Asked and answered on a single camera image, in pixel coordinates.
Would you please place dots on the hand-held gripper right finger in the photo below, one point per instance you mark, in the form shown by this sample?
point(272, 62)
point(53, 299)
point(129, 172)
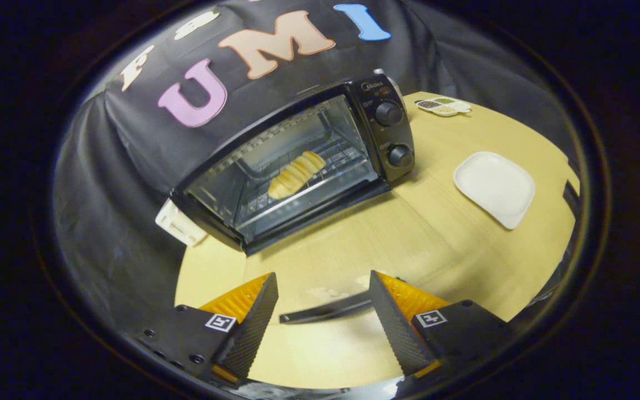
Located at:
point(395, 333)

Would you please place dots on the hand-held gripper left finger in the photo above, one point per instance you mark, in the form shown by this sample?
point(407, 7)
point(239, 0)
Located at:
point(253, 328)

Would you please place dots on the golden bread roll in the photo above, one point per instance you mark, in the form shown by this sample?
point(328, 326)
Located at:
point(295, 175)

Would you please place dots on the black toaster oven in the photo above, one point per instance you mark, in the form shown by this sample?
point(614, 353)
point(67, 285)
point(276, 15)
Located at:
point(378, 144)

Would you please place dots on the white pop-up toaster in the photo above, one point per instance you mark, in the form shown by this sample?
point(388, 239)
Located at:
point(178, 225)

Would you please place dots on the white square plate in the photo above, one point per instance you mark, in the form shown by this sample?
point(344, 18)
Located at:
point(495, 186)

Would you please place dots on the black backdrop cloth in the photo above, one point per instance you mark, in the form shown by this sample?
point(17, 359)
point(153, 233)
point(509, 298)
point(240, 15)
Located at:
point(103, 194)

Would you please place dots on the white divided spice dish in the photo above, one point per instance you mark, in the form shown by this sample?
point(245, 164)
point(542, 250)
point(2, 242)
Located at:
point(445, 105)

